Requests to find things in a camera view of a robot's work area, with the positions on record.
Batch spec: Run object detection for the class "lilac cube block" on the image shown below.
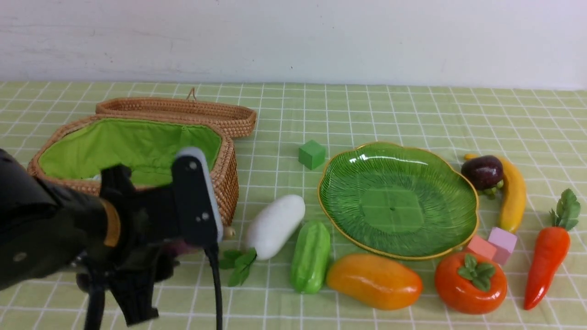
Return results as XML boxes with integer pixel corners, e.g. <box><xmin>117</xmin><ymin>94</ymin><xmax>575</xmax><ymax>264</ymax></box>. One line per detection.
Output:
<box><xmin>488</xmin><ymin>227</ymin><xmax>518</xmax><ymax>266</ymax></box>

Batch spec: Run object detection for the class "yellow toy banana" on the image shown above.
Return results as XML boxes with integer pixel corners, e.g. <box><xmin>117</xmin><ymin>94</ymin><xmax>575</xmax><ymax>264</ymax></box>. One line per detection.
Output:
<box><xmin>464</xmin><ymin>153</ymin><xmax>526</xmax><ymax>233</ymax></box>

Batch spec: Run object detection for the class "woven wicker basket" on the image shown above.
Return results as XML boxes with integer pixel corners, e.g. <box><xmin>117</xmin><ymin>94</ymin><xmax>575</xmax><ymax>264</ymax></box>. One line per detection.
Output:
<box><xmin>28</xmin><ymin>115</ymin><xmax>239</xmax><ymax>227</ymax></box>

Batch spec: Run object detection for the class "pink cube block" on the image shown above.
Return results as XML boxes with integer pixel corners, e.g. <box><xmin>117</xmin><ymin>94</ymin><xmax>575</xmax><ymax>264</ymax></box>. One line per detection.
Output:
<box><xmin>465</xmin><ymin>235</ymin><xmax>498</xmax><ymax>261</ymax></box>

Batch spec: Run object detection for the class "woven wicker basket lid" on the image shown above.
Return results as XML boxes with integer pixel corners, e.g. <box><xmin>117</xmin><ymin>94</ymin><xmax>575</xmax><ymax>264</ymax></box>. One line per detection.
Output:
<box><xmin>95</xmin><ymin>88</ymin><xmax>257</xmax><ymax>138</ymax></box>

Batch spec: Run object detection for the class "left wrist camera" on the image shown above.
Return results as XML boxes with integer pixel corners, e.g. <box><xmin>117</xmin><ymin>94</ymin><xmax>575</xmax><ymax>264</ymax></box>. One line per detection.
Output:
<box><xmin>171</xmin><ymin>147</ymin><xmax>223</xmax><ymax>249</ymax></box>

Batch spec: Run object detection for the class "orange toy mango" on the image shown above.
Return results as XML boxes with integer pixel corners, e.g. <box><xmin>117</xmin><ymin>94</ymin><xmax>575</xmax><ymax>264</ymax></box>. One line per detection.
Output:
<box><xmin>326</xmin><ymin>253</ymin><xmax>423</xmax><ymax>311</ymax></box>

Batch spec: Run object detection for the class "green cube block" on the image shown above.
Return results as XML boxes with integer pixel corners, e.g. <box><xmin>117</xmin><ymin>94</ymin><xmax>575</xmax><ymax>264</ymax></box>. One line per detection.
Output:
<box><xmin>298</xmin><ymin>140</ymin><xmax>326</xmax><ymax>171</ymax></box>

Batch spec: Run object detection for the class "white toy radish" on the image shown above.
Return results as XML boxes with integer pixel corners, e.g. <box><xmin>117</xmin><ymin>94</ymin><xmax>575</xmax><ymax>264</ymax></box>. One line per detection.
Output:
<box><xmin>220</xmin><ymin>194</ymin><xmax>306</xmax><ymax>287</ymax></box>

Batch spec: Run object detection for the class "orange toy persimmon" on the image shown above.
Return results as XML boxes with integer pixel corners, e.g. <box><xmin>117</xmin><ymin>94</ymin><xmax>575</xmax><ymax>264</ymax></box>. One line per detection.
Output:
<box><xmin>434</xmin><ymin>252</ymin><xmax>508</xmax><ymax>315</ymax></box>

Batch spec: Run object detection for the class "green checked tablecloth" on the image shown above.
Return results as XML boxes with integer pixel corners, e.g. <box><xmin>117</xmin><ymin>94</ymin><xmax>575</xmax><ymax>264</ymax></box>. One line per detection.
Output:
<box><xmin>0</xmin><ymin>82</ymin><xmax>587</xmax><ymax>330</ymax></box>

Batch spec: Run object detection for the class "green leaf glass plate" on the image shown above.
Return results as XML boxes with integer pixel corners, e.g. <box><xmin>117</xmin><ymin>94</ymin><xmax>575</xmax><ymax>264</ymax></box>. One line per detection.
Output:
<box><xmin>317</xmin><ymin>142</ymin><xmax>480</xmax><ymax>260</ymax></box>

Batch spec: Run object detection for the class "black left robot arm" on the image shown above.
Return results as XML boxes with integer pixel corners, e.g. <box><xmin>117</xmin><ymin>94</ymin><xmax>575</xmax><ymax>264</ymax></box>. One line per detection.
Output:
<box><xmin>0</xmin><ymin>150</ymin><xmax>177</xmax><ymax>330</ymax></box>

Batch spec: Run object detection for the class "green toy cucumber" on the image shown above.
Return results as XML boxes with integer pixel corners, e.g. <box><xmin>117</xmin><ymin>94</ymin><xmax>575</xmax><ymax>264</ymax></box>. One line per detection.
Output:
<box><xmin>290</xmin><ymin>221</ymin><xmax>331</xmax><ymax>294</ymax></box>

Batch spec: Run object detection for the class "dark purple toy mangosteen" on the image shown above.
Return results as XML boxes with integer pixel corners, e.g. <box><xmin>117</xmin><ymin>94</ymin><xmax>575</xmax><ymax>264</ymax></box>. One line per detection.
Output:
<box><xmin>461</xmin><ymin>155</ymin><xmax>504</xmax><ymax>199</ymax></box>

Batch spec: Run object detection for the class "orange toy carrot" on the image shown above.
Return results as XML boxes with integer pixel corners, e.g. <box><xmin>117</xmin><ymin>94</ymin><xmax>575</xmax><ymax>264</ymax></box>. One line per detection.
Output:
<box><xmin>523</xmin><ymin>188</ymin><xmax>581</xmax><ymax>310</ymax></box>

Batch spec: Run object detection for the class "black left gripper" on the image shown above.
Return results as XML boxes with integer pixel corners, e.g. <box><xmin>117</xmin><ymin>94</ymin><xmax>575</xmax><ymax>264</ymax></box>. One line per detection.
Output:
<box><xmin>73</xmin><ymin>165</ymin><xmax>178</xmax><ymax>327</ymax></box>

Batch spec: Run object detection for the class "purple toy eggplant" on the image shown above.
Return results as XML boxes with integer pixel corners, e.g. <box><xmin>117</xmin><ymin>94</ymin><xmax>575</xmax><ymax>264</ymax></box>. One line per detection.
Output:
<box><xmin>164</xmin><ymin>227</ymin><xmax>236</xmax><ymax>257</ymax></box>

